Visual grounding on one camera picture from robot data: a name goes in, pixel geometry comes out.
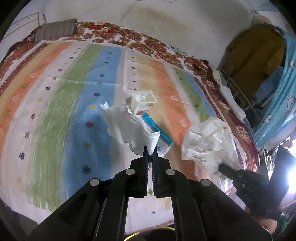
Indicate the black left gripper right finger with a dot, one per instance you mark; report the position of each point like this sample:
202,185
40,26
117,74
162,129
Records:
201,210

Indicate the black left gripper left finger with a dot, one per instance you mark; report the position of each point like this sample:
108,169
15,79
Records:
98,210

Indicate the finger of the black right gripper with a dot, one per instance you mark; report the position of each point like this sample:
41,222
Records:
229,172

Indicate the white paper wrapper pile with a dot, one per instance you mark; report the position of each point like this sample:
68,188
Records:
209,144

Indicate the white tissue paper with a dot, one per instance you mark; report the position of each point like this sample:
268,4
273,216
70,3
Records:
127,128

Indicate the translucent cream plastic wrapper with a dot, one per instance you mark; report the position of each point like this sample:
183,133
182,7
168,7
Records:
140,102

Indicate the person's right hand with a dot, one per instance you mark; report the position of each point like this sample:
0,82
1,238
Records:
269,224

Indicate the black bin with gold rim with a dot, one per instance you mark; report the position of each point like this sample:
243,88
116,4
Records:
161,234

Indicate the white rolled cloth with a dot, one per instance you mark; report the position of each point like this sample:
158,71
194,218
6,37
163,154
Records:
238,111

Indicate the teal patterned curtain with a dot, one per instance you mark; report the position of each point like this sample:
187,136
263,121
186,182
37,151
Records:
281,109

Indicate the colourful striped bed sheet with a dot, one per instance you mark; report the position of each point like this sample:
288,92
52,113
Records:
54,135

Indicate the yellow hanging garment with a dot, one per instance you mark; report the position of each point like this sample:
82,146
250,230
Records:
250,58

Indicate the grey ribbed pillow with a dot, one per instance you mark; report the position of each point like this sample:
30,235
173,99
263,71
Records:
56,30

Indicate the white headboard panel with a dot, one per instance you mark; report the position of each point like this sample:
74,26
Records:
31,20

